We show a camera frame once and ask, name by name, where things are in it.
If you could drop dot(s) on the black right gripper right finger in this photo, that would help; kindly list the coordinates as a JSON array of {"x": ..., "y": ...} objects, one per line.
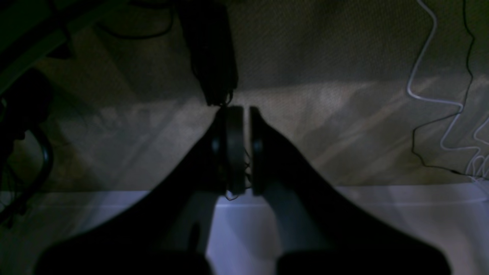
[{"x": 321, "y": 231}]

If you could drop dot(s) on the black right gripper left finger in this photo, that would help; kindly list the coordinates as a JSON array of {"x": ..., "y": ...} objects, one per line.
[{"x": 164, "y": 233}]

